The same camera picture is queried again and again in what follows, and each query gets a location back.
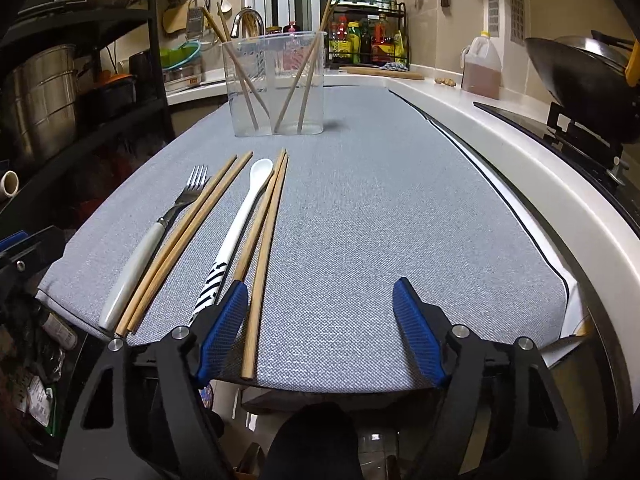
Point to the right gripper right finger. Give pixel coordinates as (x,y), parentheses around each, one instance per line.
(501,415)

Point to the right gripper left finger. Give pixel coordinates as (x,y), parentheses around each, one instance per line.
(141,416)

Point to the white handled metal fork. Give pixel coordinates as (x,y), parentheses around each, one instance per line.
(138,261)

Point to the white striped ceramic spoon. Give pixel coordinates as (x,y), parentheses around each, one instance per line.
(260,172)

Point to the chrome kitchen faucet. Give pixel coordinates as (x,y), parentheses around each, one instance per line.
(247,23)

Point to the white ceramic cup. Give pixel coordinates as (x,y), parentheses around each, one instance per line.
(9,184)

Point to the large steel stock pot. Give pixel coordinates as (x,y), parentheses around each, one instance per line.
(41,96)

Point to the black metal shelf rack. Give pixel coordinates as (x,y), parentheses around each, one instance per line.
(120,101)

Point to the grey fabric mat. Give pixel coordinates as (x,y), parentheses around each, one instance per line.
(380,194)

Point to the green and blue bowls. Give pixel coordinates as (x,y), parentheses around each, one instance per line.
(178,56)

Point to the gas stove top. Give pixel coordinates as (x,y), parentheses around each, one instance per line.
(615,188)

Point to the hanging metal grater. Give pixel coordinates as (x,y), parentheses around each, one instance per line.
(195,21)

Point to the clear plastic utensil holder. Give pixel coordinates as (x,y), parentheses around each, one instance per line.
(271,62)

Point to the hanging white ladle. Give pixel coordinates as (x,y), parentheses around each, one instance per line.
(225,6)

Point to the black wok with lid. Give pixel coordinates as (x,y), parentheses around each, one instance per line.
(592,92)

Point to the oil jug with yellow cap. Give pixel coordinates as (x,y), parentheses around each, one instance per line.
(481,67)

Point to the blue dish cloth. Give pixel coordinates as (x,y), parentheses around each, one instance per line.
(394,67)

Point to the round wooden cutting board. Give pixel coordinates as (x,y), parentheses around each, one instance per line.
(378,72)

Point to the black spice rack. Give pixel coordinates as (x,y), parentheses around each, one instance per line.
(367,33)

